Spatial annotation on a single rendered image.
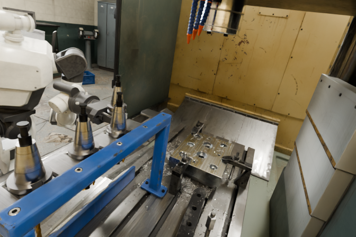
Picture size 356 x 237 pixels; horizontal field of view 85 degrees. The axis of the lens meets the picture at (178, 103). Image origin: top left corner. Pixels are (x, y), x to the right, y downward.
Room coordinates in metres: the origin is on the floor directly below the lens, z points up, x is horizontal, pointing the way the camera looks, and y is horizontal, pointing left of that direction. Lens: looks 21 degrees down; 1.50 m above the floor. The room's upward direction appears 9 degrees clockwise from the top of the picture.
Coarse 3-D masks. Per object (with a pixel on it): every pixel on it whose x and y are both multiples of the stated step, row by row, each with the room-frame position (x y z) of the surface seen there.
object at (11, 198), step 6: (0, 186) 0.23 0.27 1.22; (0, 192) 0.22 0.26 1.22; (6, 192) 0.22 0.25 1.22; (0, 198) 0.21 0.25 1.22; (6, 198) 0.21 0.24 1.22; (12, 198) 0.22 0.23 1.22; (18, 198) 0.22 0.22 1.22; (0, 204) 0.20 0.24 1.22; (6, 204) 0.20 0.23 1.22; (0, 210) 0.19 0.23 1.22
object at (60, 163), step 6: (54, 156) 0.32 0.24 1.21; (60, 156) 0.33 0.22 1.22; (66, 156) 0.33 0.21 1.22; (48, 162) 0.30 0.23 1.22; (54, 162) 0.30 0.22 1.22; (60, 162) 0.31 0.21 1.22; (66, 162) 0.31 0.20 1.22; (72, 162) 0.31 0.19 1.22; (78, 162) 0.32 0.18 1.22; (54, 168) 0.29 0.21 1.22; (60, 168) 0.29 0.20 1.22; (66, 168) 0.29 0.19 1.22; (54, 174) 0.28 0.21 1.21
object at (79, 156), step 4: (96, 144) 0.37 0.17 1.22; (68, 148) 0.34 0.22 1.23; (72, 148) 0.35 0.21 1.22; (96, 148) 0.36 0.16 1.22; (68, 152) 0.33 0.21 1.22; (72, 152) 0.33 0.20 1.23; (76, 152) 0.33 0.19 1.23; (84, 152) 0.34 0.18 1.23; (88, 152) 0.34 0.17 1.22; (92, 152) 0.34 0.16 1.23; (72, 156) 0.33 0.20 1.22; (76, 156) 0.33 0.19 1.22; (80, 156) 0.33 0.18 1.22; (84, 156) 0.33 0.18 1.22; (88, 156) 0.33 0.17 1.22; (80, 160) 0.33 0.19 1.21
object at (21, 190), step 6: (48, 168) 0.28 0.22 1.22; (12, 174) 0.25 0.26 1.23; (48, 174) 0.27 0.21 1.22; (6, 180) 0.24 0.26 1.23; (12, 180) 0.24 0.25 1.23; (42, 180) 0.25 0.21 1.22; (48, 180) 0.26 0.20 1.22; (12, 186) 0.23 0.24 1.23; (18, 186) 0.23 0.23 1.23; (24, 186) 0.23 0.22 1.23; (30, 186) 0.23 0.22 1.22; (36, 186) 0.24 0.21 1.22; (12, 192) 0.22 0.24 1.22; (18, 192) 0.22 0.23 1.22; (24, 192) 0.23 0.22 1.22; (30, 192) 0.23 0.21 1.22
